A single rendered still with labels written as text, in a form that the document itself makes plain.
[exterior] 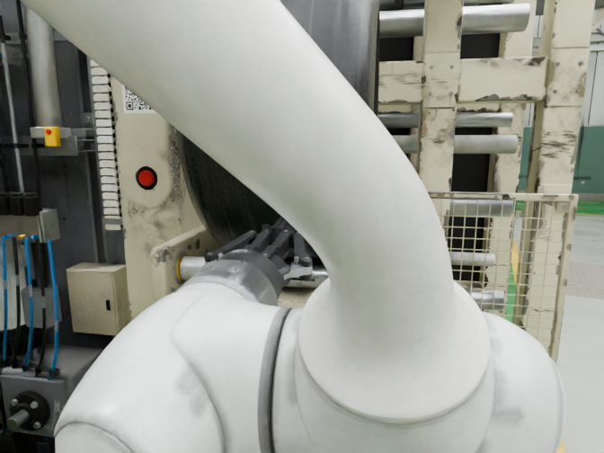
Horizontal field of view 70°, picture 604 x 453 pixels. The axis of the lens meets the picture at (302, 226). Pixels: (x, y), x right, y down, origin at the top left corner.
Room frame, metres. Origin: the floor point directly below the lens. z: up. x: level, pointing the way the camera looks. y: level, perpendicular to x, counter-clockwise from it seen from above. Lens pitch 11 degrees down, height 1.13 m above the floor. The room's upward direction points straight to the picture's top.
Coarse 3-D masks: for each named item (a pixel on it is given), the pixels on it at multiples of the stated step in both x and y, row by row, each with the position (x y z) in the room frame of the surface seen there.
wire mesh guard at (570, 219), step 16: (432, 192) 1.13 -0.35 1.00; (448, 192) 1.12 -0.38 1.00; (464, 192) 1.12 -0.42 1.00; (480, 192) 1.11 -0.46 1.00; (496, 192) 1.11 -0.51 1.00; (576, 208) 1.07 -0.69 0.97; (464, 224) 1.12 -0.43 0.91; (512, 224) 1.10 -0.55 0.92; (512, 240) 1.10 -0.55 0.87; (528, 240) 1.09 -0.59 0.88; (496, 272) 1.10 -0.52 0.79; (512, 272) 1.10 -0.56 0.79; (560, 272) 1.07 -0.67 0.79; (560, 288) 1.07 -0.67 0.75; (496, 304) 1.10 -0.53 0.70; (528, 304) 1.09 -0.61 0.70; (560, 304) 1.07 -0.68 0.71; (560, 320) 1.07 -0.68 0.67; (560, 336) 1.07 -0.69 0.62
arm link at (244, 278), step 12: (216, 264) 0.38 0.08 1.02; (228, 264) 0.38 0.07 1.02; (240, 264) 0.38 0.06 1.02; (192, 276) 0.37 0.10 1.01; (204, 276) 0.35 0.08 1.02; (216, 276) 0.34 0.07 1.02; (228, 276) 0.35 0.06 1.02; (240, 276) 0.35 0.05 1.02; (252, 276) 0.36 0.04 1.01; (264, 276) 0.38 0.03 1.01; (180, 288) 0.35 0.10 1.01; (240, 288) 0.34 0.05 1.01; (252, 288) 0.35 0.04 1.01; (264, 288) 0.36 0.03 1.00; (252, 300) 0.33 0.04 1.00; (264, 300) 0.35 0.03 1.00; (276, 300) 0.38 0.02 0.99
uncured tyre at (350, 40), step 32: (288, 0) 0.63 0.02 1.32; (320, 0) 0.62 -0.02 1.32; (352, 0) 0.64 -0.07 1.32; (320, 32) 0.60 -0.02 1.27; (352, 32) 0.61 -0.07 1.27; (352, 64) 0.60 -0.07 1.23; (192, 160) 0.63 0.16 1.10; (192, 192) 0.67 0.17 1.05; (224, 192) 0.63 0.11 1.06; (224, 224) 0.66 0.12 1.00; (256, 224) 0.65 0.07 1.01; (288, 256) 0.71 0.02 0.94
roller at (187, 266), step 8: (184, 256) 0.76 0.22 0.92; (192, 256) 0.76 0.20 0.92; (184, 264) 0.75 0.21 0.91; (192, 264) 0.74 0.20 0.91; (200, 264) 0.74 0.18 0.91; (288, 264) 0.72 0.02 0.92; (312, 264) 0.72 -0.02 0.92; (320, 264) 0.71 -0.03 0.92; (184, 272) 0.74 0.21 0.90; (192, 272) 0.74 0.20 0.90; (312, 272) 0.70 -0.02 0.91; (320, 272) 0.70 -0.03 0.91; (296, 280) 0.71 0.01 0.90; (304, 280) 0.70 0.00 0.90; (312, 280) 0.70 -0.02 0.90; (320, 280) 0.70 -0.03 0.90; (312, 288) 0.71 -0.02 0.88
